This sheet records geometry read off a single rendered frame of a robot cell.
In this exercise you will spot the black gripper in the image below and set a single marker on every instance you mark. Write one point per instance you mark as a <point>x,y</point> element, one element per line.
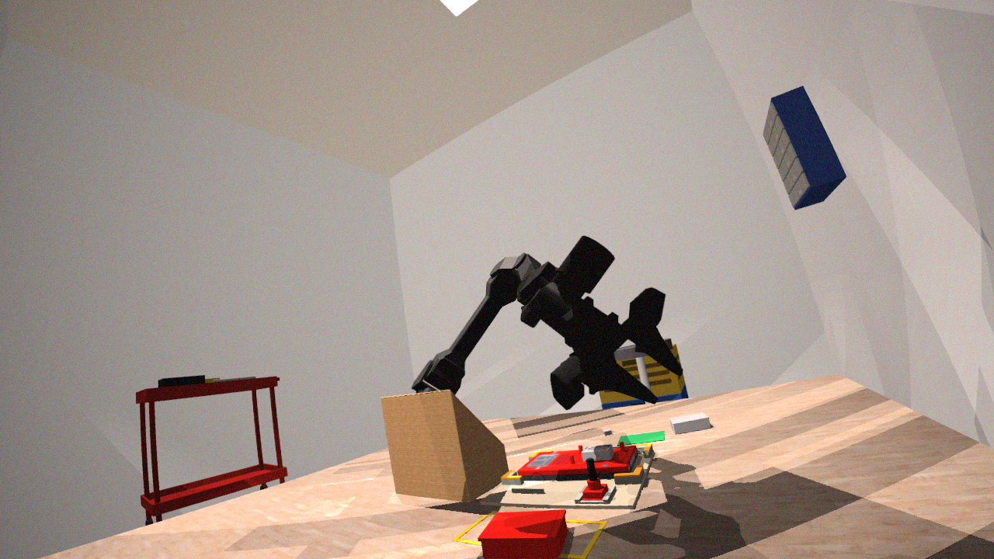
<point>599,335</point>

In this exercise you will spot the yellow rectangular outline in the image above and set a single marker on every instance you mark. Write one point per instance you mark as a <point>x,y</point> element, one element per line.
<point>583,556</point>

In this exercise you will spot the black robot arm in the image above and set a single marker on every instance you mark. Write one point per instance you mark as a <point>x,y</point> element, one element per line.
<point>544,290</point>

